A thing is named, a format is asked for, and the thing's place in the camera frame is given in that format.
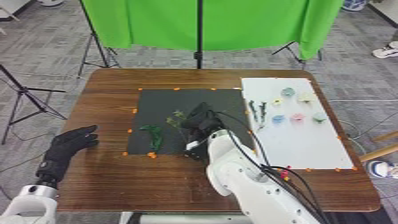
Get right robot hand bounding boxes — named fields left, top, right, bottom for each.
left=180, top=101, right=228, bottom=134

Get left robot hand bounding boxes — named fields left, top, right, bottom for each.
left=34, top=124, right=102, bottom=185

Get dark mat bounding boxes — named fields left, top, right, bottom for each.
left=127, top=88, right=258, bottom=156

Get dark green sprig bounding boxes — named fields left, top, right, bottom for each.
left=248, top=99, right=260, bottom=122
left=256, top=101, right=271, bottom=132

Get blue flower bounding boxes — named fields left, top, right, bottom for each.
left=271, top=114, right=288, bottom=125

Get pink flower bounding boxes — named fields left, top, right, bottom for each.
left=290, top=113, right=308, bottom=124

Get teal flower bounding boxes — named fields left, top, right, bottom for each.
left=280, top=87, right=299, bottom=98

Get white sheet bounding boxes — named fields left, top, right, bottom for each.
left=239, top=77, right=358, bottom=171

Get black tripod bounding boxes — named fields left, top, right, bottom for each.
left=0, top=64, right=70, bottom=146

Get white flower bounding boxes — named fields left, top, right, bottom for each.
left=297, top=92, right=319, bottom=104

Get pale green flower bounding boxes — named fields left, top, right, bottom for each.
left=312, top=112, right=329, bottom=124

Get black backdrop stand legs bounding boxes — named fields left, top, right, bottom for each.
left=271, top=41, right=326, bottom=66

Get black backdrop pole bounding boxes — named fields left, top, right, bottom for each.
left=193, top=0, right=207, bottom=70

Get pale grey bar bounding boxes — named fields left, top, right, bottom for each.
left=120, top=211, right=240, bottom=224

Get black light stand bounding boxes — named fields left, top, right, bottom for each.
left=75, top=0, right=123, bottom=80

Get black cable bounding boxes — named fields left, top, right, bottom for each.
left=212, top=110, right=333, bottom=224

